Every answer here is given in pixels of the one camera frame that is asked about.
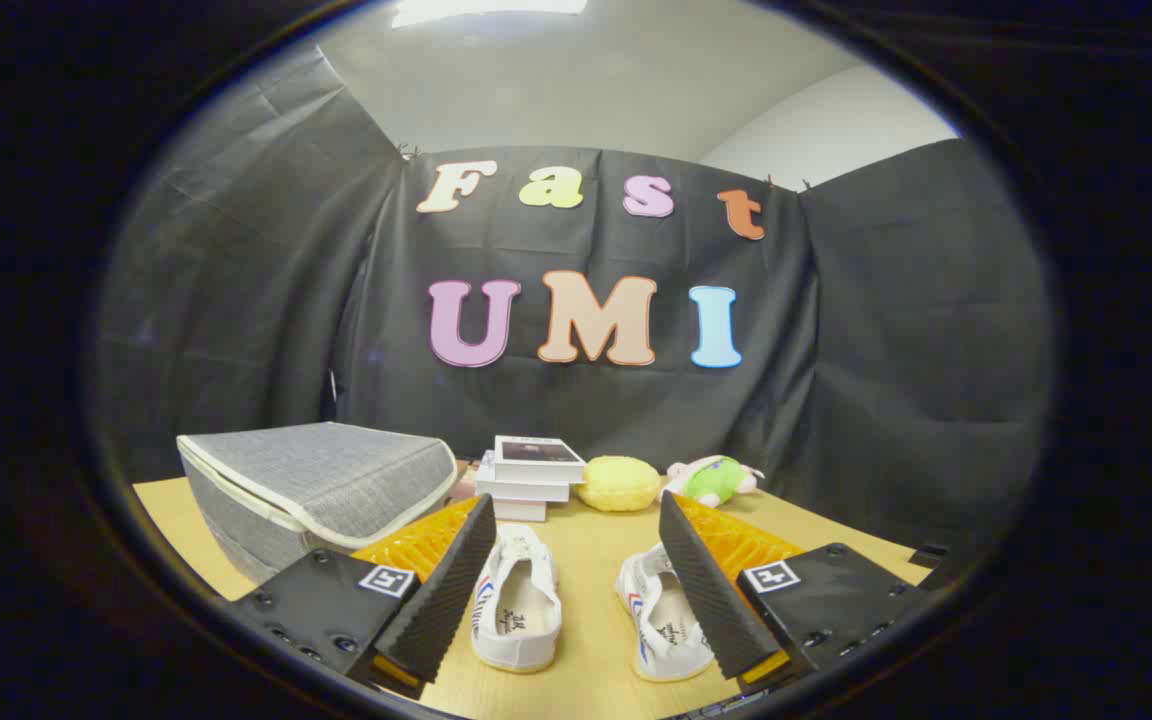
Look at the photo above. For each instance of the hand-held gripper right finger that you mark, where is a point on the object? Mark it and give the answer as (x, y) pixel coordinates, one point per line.
(711, 590)

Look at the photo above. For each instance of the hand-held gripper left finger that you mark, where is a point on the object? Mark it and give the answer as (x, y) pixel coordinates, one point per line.
(446, 590)

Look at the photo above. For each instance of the white canvas shoe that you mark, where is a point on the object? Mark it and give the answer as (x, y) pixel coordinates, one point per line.
(521, 620)
(661, 625)

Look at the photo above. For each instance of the grey fabric storage box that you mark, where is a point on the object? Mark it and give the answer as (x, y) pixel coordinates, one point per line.
(316, 470)

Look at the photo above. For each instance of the pink and green plush toy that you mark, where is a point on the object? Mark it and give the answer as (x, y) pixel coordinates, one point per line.
(716, 482)

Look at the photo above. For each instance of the thick white book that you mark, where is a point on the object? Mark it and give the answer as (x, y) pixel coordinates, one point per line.
(521, 490)

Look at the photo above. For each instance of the yellow round plush toy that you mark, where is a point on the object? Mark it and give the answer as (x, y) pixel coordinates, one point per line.
(618, 484)

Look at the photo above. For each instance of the white portrait cover book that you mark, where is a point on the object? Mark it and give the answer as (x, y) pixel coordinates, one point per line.
(536, 455)

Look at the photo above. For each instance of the black backdrop cloth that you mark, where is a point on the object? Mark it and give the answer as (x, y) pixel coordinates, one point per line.
(636, 420)

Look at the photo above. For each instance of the black table clamp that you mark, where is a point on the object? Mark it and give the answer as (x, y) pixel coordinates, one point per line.
(929, 557)

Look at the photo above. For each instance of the ceiling light panel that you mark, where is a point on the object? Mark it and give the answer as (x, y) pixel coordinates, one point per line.
(486, 10)

